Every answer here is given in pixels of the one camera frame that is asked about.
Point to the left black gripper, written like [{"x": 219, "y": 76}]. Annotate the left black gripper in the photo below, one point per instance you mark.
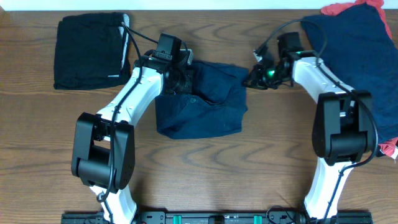
[{"x": 182, "y": 82}]

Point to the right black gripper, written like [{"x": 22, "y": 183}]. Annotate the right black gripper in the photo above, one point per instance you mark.
[{"x": 259, "y": 74}]

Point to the navy blue shorts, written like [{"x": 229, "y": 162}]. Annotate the navy blue shorts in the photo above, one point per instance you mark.
[{"x": 215, "y": 108}]

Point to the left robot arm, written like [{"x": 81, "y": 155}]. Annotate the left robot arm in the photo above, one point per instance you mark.
[{"x": 104, "y": 146}]

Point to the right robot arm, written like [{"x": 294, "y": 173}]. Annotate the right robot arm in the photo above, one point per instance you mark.
[{"x": 343, "y": 129}]

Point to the folded black garment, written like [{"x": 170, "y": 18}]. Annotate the folded black garment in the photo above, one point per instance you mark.
[{"x": 91, "y": 51}]

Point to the navy blue garment in pile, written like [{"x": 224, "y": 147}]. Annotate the navy blue garment in pile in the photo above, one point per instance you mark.
[{"x": 361, "y": 54}]

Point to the red garment in pile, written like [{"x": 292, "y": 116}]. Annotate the red garment in pile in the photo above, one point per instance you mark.
[{"x": 387, "y": 147}]

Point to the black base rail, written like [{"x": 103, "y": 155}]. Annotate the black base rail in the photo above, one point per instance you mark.
[{"x": 220, "y": 218}]

